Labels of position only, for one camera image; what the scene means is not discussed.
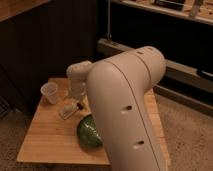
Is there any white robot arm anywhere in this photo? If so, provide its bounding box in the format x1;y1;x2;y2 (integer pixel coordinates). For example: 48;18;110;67
66;46;167;171

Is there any metal shelf rail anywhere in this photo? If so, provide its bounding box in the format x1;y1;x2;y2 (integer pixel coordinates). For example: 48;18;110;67
97;37;213;94

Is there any upper shelf with items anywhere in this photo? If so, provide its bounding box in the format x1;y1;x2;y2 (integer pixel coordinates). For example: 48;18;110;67
111;0;213;26

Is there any metal pole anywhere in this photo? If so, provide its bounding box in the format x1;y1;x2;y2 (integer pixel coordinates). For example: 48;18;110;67
107;0;111;41

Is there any green pan with red handle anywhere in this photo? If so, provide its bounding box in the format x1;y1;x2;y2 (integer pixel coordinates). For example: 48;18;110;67
77;115;103;148

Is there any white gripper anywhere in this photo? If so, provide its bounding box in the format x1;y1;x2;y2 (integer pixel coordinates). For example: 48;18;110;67
68;81;86;101

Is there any wooden table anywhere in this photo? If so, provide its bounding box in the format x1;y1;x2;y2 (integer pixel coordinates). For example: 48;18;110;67
16;77;172;167

